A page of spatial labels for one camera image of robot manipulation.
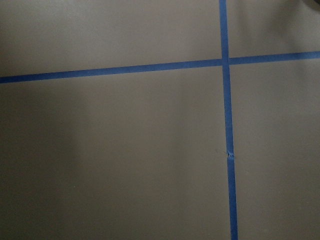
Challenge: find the wooden cup storage rack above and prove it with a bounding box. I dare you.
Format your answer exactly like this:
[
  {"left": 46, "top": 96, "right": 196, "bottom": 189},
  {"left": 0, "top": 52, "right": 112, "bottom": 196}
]
[{"left": 303, "top": 0, "right": 320, "bottom": 12}]

